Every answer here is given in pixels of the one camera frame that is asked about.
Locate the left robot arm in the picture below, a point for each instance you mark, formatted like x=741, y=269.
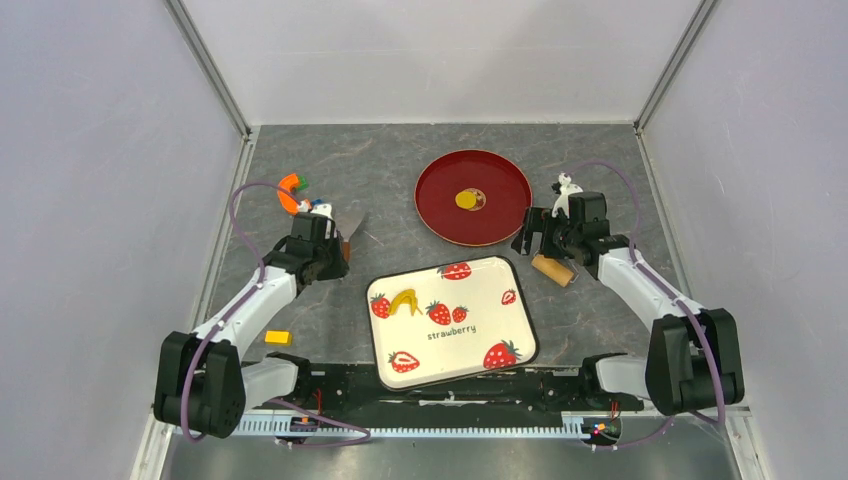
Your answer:
x=202, y=385

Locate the red round plate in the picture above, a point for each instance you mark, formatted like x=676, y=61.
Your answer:
x=503, y=191

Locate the white strawberry tray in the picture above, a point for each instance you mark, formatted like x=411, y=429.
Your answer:
x=475, y=320

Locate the wooden dough roller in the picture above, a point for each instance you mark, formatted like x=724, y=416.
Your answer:
x=558, y=271

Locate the yellow dough ball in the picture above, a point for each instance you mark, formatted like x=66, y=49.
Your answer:
x=466, y=200

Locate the yellow dough scrap strip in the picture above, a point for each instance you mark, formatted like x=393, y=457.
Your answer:
x=407, y=297

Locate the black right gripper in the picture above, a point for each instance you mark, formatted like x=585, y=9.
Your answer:
x=535, y=222

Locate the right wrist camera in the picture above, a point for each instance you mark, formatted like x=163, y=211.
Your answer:
x=564, y=188

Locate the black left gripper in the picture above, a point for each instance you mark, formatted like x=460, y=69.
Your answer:
x=339, y=268

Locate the yellow block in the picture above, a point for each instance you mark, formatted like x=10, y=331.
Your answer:
x=278, y=337

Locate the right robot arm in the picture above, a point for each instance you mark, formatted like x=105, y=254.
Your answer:
x=693, y=361

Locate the metal scraper wooden handle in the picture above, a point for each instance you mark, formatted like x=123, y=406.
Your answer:
x=348, y=224

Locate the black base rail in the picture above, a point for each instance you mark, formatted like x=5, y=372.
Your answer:
x=521, y=397

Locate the orange curved toy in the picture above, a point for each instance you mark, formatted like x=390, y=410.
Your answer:
x=287, y=188

